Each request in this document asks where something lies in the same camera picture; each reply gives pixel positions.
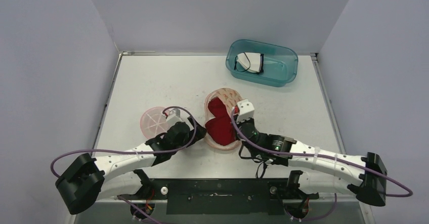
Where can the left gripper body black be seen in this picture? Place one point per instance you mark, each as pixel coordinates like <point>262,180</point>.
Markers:
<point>187,138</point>

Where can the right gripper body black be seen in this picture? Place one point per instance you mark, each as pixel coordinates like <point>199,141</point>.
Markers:
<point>241,124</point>

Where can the red bra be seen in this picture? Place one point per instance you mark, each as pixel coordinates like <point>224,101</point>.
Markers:
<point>219,127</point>

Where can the floral mesh laundry bag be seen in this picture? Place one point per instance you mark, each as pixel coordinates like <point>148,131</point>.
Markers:
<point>230,98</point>

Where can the teal plastic bin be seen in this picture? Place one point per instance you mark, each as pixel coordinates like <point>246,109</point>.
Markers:
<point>262,63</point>

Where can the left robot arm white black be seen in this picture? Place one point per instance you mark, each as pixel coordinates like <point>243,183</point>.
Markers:
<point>89,179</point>

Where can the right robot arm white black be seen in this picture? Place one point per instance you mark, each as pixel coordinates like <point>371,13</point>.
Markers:
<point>318,170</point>

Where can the pink round mesh laundry bag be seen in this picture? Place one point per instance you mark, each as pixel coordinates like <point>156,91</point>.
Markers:
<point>153,122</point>

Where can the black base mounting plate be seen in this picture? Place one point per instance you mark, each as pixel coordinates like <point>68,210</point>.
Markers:
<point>223,196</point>

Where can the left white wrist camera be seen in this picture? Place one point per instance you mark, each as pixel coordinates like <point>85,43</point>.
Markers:
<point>173,117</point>

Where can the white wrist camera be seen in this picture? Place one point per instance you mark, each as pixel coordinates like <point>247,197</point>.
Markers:
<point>173,117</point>
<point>245,111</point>

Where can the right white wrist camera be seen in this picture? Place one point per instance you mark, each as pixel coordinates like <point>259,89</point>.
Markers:
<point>245,111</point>

